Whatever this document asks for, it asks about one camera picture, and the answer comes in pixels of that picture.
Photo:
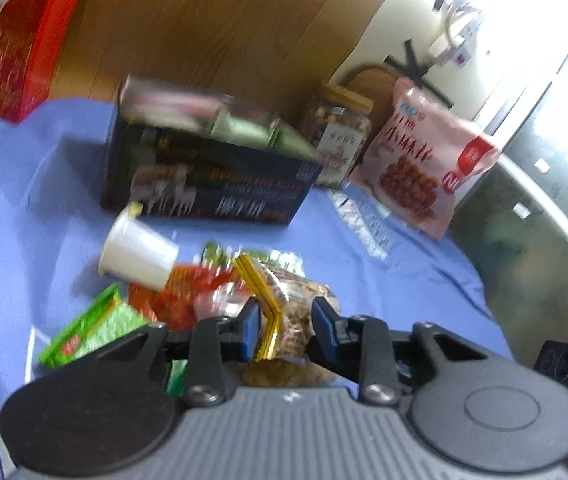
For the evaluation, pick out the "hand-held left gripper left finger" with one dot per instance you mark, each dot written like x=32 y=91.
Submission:
x=251 y=331

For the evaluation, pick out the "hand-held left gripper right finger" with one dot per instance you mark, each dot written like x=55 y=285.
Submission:
x=323 y=331

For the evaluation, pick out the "gold-edged peanut snack packet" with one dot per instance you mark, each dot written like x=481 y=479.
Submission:
x=289 y=305

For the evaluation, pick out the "red snack packet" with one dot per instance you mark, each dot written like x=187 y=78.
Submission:
x=178 y=305

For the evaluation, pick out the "bright green snack packet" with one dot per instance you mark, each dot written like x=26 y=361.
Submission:
x=96 y=325

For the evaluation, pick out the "dark printed cardboard box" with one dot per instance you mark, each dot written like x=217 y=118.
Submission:
x=203 y=180

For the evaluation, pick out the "small green striped packet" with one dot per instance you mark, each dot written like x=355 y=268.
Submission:
x=284 y=260

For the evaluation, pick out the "white paper cup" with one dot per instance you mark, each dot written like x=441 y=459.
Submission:
x=136 y=252

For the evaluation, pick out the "white-rimmed glass table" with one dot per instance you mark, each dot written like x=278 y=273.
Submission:
x=539 y=195

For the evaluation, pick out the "pink snack bag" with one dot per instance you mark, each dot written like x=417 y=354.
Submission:
x=414 y=160

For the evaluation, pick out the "clear nut jar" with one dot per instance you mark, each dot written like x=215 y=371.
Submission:
x=336 y=135

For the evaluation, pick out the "pale green packet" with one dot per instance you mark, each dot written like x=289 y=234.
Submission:
x=244 y=127

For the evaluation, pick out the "pink white packet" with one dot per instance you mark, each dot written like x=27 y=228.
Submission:
x=173 y=105

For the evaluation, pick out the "blue printed cloth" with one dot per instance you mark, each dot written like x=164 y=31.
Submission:
x=38 y=185

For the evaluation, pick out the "crossed black tape strips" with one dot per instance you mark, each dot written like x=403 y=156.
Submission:
x=414 y=65

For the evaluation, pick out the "wood-grain sheet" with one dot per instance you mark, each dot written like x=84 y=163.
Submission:
x=213 y=20

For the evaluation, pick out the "white power strip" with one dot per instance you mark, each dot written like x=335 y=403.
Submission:
x=456 y=35

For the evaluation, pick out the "red gift box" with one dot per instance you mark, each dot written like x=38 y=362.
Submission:
x=8 y=45

